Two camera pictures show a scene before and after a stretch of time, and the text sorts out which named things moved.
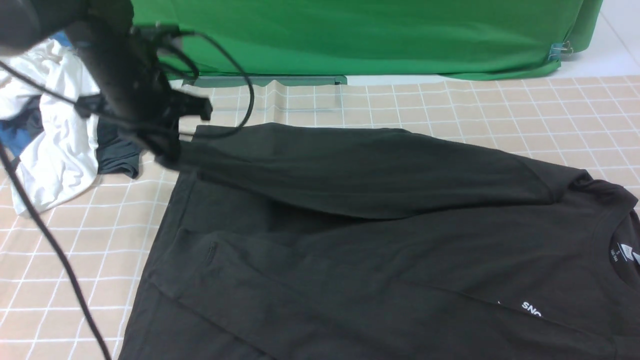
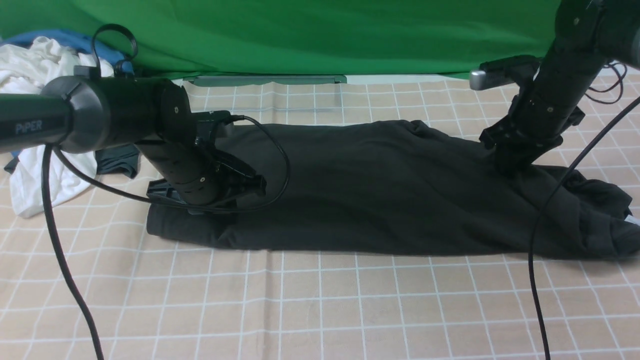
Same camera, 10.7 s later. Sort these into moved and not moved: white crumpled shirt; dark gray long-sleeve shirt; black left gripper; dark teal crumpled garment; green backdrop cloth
Moved: dark gray long-sleeve shirt; black left gripper
Not moved: green backdrop cloth; dark teal crumpled garment; white crumpled shirt
